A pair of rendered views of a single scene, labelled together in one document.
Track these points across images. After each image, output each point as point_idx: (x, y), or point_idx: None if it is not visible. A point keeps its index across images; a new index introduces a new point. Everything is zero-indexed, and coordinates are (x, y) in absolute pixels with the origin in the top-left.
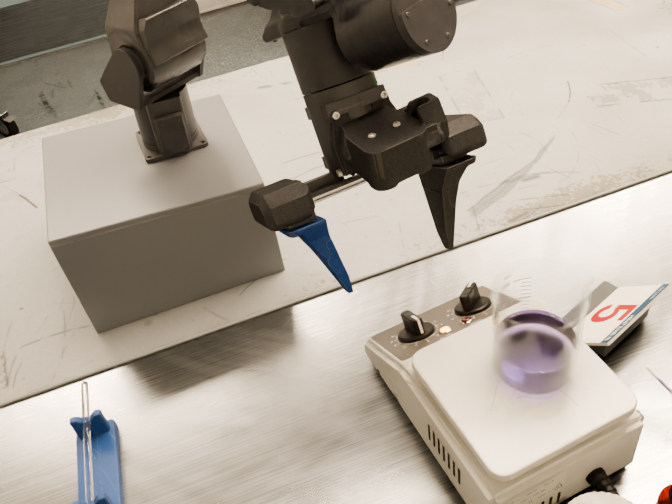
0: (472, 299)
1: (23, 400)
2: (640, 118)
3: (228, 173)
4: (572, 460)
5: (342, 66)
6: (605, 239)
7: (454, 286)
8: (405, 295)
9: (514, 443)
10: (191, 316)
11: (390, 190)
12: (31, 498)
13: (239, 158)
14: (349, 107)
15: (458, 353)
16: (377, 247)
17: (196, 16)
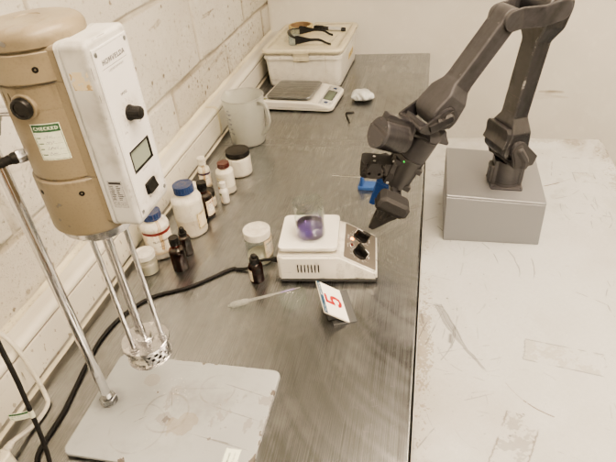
0: (358, 248)
1: (423, 177)
2: (477, 423)
3: (461, 189)
4: None
5: None
6: (381, 337)
7: (393, 280)
8: (400, 265)
9: (291, 221)
10: (434, 213)
11: (478, 286)
12: None
13: (472, 193)
14: (393, 154)
15: (330, 223)
16: (436, 268)
17: (505, 138)
